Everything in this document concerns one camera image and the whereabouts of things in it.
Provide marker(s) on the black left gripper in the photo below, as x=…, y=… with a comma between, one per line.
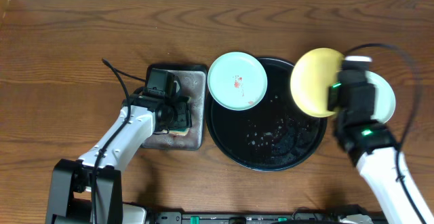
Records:
x=185, y=117

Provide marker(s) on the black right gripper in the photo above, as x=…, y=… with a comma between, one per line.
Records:
x=371, y=99

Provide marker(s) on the green scrub sponge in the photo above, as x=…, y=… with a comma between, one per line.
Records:
x=181, y=131

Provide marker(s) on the yellow plate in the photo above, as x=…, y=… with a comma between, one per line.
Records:
x=311, y=78

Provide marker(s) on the mint green plate with stain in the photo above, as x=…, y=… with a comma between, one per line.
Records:
x=237, y=81

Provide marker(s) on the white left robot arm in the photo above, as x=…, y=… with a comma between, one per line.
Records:
x=89, y=189

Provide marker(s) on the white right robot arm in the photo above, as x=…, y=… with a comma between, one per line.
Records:
x=377, y=156

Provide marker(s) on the black rectangular tray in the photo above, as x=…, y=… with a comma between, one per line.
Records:
x=193, y=79

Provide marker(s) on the round black serving tray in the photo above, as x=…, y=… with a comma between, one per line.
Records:
x=275, y=134

